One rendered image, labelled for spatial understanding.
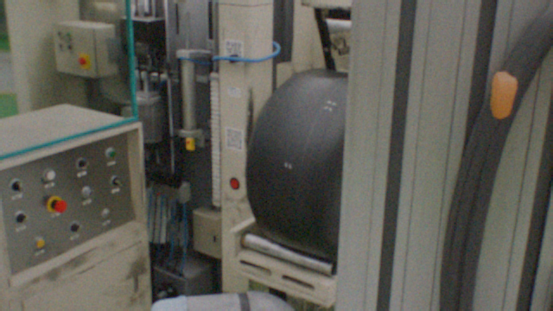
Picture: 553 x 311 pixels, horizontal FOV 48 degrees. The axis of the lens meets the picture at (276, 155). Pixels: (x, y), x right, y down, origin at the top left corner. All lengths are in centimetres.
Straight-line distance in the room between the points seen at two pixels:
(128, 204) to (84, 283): 31
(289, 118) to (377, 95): 137
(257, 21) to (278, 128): 39
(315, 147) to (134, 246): 83
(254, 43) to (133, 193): 68
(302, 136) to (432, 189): 131
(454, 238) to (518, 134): 7
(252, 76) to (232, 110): 14
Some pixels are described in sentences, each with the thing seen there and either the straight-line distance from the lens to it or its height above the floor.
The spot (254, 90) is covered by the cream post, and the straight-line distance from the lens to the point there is 200.
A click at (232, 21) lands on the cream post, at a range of 199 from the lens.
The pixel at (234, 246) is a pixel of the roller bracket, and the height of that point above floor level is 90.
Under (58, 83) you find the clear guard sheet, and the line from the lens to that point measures 191.
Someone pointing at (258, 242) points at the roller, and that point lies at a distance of 204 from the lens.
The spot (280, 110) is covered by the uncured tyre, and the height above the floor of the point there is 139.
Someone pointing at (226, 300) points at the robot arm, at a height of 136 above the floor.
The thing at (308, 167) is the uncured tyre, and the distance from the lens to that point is 169.
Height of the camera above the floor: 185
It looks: 19 degrees down
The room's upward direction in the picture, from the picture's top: 1 degrees clockwise
